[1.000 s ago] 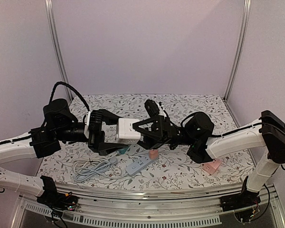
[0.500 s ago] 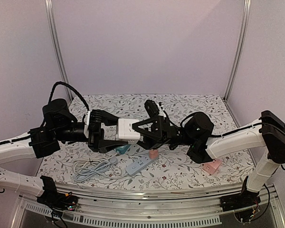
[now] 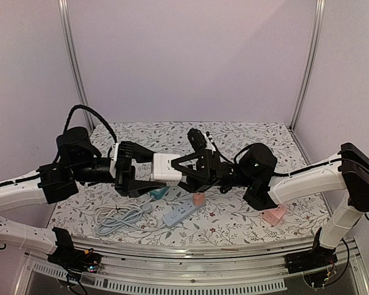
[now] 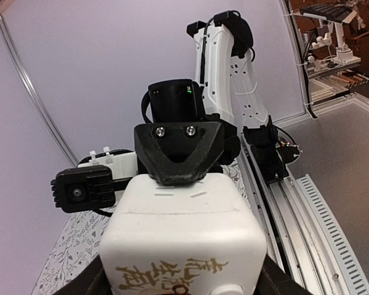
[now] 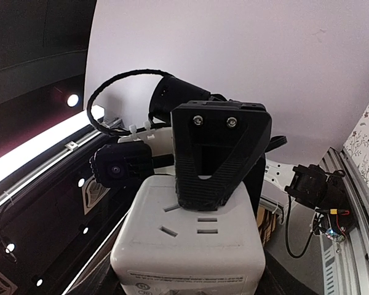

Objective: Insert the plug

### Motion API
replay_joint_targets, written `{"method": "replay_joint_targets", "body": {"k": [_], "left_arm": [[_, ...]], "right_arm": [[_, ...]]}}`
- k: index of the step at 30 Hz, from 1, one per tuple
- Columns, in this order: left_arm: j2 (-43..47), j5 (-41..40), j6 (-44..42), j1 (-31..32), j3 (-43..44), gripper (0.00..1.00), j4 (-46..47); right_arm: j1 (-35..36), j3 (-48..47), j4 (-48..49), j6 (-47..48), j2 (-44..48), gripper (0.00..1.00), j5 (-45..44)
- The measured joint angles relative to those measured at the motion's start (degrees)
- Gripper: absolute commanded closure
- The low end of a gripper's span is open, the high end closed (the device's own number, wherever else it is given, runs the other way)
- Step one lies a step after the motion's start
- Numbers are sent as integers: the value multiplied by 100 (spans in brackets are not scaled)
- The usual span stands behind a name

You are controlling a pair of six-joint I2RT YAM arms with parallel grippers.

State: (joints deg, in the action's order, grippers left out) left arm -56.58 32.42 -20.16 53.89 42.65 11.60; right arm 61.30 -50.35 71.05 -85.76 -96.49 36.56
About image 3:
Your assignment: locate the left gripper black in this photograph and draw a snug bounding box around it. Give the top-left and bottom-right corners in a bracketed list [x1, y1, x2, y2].
[71, 143, 167, 198]

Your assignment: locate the white cube socket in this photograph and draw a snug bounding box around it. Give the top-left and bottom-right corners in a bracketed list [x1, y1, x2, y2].
[151, 153, 182, 186]

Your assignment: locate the small pink charger plug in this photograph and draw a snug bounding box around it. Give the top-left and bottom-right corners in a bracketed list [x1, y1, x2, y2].
[192, 193, 205, 207]

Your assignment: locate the light blue power strip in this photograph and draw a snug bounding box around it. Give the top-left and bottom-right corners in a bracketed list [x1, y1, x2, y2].
[162, 200, 205, 228]

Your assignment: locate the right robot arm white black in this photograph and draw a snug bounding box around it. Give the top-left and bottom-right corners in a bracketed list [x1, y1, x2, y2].
[171, 143, 369, 273]

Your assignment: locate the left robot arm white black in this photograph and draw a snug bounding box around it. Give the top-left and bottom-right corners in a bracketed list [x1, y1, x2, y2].
[0, 127, 175, 267]

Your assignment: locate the teal power strip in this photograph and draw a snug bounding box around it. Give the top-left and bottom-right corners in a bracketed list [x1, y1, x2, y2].
[149, 187, 169, 200]

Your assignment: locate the floral patterned table mat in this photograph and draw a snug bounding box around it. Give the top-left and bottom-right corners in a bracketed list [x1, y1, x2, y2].
[49, 122, 329, 248]

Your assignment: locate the pink cube socket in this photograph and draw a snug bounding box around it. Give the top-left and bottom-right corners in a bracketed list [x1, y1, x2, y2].
[261, 205, 287, 227]

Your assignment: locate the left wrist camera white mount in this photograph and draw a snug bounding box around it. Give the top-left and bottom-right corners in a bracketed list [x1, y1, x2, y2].
[109, 143, 119, 179]

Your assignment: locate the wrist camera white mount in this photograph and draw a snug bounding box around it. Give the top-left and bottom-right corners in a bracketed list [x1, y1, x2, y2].
[187, 128, 216, 152]
[109, 143, 119, 179]

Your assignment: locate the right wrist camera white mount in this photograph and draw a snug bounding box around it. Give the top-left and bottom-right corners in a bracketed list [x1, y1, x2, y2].
[187, 128, 216, 152]

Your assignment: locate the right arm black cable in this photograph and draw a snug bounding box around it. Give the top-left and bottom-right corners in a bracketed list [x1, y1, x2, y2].
[216, 144, 369, 221]

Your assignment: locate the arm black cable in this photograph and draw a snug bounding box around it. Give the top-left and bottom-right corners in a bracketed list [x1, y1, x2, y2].
[0, 104, 121, 188]
[216, 144, 369, 221]

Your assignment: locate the light blue coiled power cord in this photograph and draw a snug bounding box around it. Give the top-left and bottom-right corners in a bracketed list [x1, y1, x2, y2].
[97, 202, 153, 236]

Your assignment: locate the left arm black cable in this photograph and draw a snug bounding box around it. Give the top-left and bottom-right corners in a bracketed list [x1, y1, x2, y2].
[0, 104, 121, 188]

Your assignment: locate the front aluminium rail base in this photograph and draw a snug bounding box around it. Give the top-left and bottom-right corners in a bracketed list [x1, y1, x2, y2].
[14, 238, 367, 295]

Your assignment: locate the left aluminium frame post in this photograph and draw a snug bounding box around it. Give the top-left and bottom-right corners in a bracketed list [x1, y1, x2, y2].
[57, 0, 95, 132]

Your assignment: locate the aluminium frame post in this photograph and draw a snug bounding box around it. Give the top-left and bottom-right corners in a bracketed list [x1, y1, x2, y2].
[57, 0, 95, 132]
[289, 0, 326, 133]

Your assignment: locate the right aluminium frame post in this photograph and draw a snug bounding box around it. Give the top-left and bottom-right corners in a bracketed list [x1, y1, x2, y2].
[289, 0, 326, 133]

